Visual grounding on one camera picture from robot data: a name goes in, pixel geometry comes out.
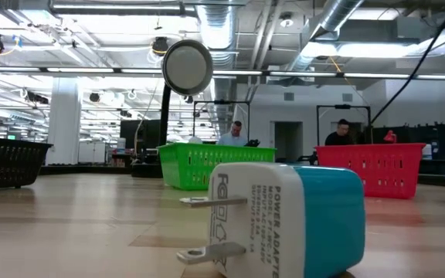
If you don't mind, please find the green plastic basket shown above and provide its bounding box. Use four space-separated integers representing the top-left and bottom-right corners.
157 141 278 192

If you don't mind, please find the blue white power adapter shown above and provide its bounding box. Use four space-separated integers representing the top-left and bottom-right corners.
175 161 367 278

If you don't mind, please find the red plastic basket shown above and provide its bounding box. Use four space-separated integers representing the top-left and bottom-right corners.
314 142 427 200

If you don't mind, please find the black background monitor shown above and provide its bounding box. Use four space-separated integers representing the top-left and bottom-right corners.
119 119 162 150

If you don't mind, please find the black desk lamp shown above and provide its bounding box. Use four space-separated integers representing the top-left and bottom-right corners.
131 39 215 179

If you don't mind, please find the white background cabinet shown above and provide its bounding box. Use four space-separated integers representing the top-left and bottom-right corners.
76 141 108 164

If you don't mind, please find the white round pillar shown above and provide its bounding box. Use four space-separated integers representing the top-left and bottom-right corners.
46 76 83 167

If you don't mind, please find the black plastic basket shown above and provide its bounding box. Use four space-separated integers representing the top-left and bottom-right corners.
0 133 54 193

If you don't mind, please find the black background station frame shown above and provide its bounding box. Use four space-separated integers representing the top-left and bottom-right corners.
315 103 373 147
192 99 252 144

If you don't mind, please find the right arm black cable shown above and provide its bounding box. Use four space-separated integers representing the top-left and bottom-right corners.
369 0 445 125

